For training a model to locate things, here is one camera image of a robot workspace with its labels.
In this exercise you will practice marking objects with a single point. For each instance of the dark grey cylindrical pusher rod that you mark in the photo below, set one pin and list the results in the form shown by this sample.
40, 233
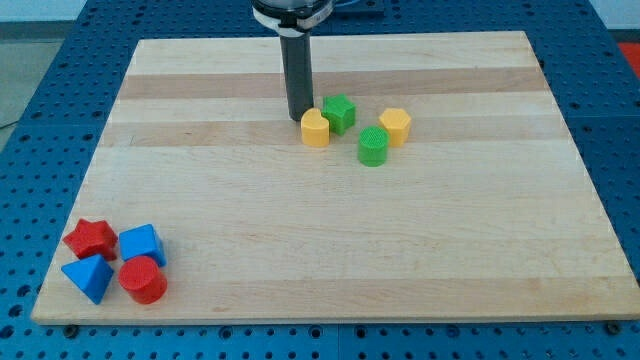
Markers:
296, 58

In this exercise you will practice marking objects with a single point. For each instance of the green star block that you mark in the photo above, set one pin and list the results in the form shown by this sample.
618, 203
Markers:
340, 111

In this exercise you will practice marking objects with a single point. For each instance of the yellow heart block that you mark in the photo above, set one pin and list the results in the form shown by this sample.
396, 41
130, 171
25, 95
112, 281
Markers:
314, 128

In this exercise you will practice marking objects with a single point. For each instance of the red star block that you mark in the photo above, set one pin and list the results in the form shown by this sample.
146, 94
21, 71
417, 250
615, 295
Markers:
92, 238

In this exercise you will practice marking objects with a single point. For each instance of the green cylinder block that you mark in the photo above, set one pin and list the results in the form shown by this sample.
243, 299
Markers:
373, 142

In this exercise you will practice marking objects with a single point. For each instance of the yellow hexagon block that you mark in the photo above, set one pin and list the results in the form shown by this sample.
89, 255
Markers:
397, 123

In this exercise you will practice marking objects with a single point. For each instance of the wooden board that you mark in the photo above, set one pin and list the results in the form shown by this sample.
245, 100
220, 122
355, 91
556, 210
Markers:
487, 213

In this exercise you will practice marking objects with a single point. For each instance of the blue cube block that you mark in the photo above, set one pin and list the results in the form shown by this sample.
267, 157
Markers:
142, 241

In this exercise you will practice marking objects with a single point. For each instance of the red cylinder block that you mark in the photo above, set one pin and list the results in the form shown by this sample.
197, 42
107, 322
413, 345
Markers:
142, 279

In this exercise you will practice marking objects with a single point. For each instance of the blue triangle block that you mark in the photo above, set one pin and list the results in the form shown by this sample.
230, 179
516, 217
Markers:
91, 275

